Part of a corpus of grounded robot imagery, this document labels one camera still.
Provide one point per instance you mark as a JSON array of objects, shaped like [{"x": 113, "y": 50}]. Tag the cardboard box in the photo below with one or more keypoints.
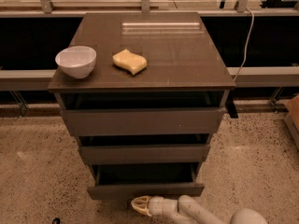
[{"x": 292, "y": 118}]

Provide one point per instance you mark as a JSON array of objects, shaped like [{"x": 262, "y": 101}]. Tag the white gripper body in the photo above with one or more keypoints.
[{"x": 156, "y": 206}]

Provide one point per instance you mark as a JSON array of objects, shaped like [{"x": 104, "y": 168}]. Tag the grey drawer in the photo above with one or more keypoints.
[
  {"x": 142, "y": 121},
  {"x": 127, "y": 181},
  {"x": 143, "y": 154}
]

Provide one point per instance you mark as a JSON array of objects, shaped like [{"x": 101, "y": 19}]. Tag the yellow ribbed gripper finger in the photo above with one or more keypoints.
[{"x": 141, "y": 205}]

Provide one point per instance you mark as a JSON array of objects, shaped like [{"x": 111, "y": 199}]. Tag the grey top drawer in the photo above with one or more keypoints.
[{"x": 142, "y": 121}]

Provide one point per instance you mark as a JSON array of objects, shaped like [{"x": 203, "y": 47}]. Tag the grey middle drawer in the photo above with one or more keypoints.
[{"x": 143, "y": 154}]

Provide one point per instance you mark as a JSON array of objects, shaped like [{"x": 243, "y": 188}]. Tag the yellow wavy sponge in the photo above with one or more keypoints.
[{"x": 129, "y": 61}]

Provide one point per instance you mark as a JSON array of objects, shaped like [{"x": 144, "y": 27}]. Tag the small black object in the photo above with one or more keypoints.
[{"x": 56, "y": 221}]

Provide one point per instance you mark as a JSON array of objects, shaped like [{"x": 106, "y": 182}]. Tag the white ceramic bowl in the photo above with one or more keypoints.
[{"x": 77, "y": 61}]

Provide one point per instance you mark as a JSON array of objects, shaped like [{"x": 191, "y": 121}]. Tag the grey drawer cabinet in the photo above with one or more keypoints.
[{"x": 184, "y": 70}]

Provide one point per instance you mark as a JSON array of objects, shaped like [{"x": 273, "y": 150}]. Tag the grey bottom drawer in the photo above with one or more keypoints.
[{"x": 127, "y": 181}]

